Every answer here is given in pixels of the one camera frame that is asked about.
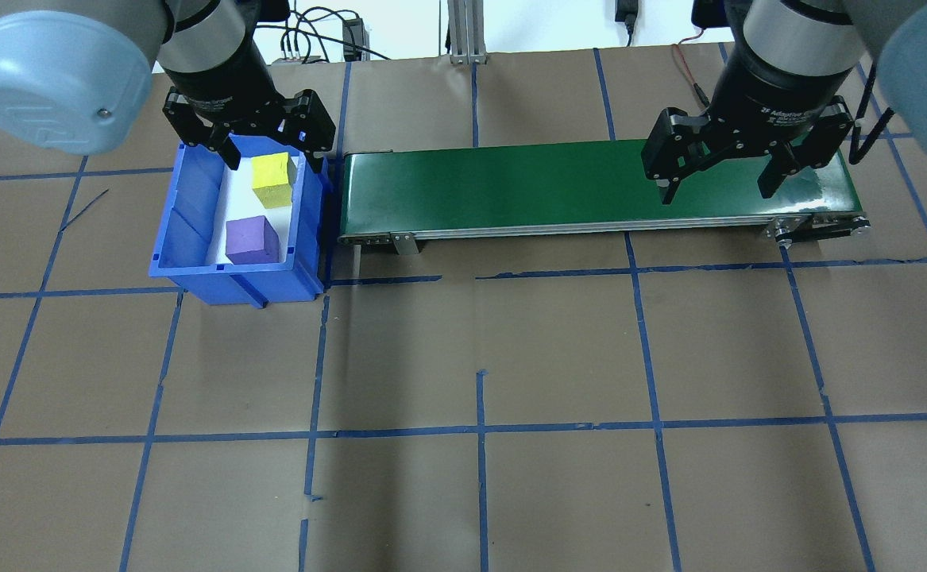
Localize blue plastic storage bin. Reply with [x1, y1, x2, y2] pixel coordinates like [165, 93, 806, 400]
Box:
[149, 143, 335, 308]

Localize green belt conveyor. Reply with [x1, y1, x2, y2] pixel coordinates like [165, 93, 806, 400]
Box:
[338, 139, 871, 257]

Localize black power adapter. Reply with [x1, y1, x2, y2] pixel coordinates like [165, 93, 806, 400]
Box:
[614, 0, 639, 44]
[342, 17, 369, 61]

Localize aluminium extrusion post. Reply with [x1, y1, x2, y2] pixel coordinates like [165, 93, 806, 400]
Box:
[447, 0, 489, 64]

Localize yellow foam block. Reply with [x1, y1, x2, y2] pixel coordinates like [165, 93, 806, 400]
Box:
[251, 152, 298, 210]

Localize purple foam block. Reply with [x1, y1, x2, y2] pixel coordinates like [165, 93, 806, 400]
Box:
[225, 215, 281, 265]

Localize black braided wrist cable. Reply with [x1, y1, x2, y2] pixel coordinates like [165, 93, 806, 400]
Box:
[848, 60, 898, 164]

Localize red and black wires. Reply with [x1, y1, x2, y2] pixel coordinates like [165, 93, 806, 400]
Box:
[672, 32, 730, 108]

